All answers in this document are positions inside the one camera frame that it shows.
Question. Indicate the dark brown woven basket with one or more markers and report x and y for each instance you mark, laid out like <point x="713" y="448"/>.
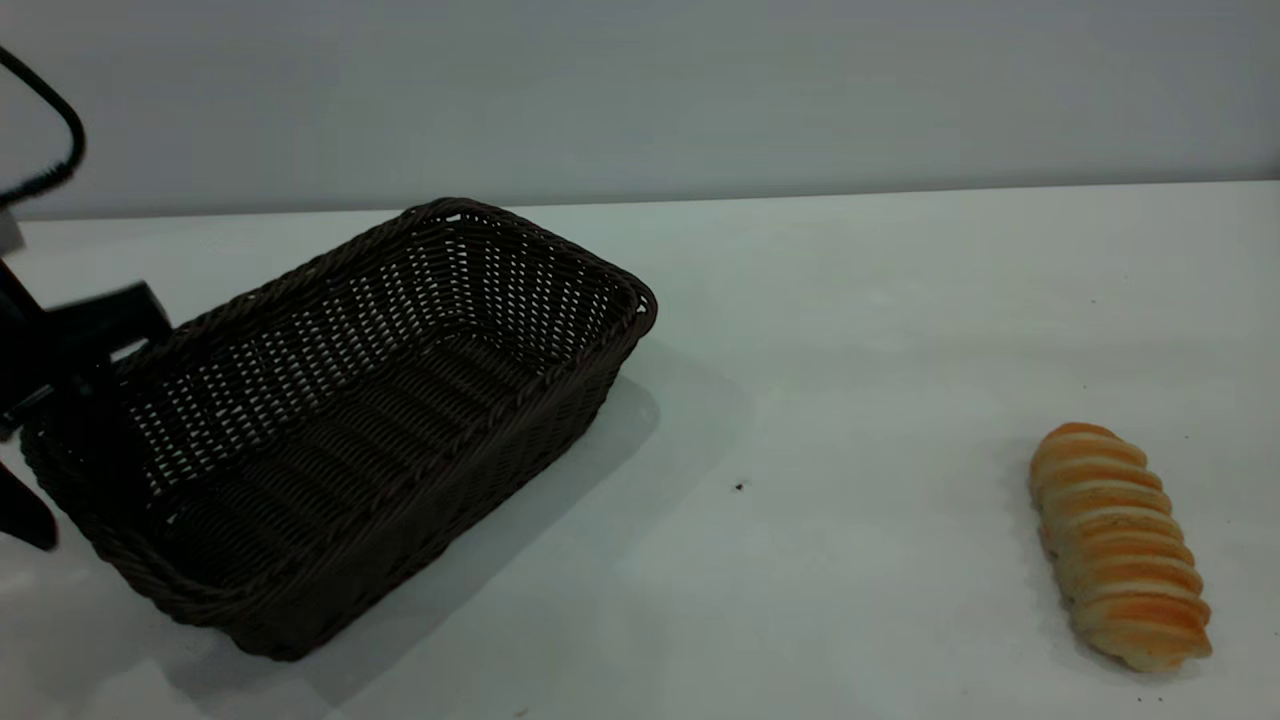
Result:
<point x="340" y="470"/>

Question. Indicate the golden ridged bread loaf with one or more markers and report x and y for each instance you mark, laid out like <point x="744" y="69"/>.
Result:
<point x="1115" y="545"/>

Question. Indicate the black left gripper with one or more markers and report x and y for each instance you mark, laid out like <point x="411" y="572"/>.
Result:
<point x="60" y="340"/>

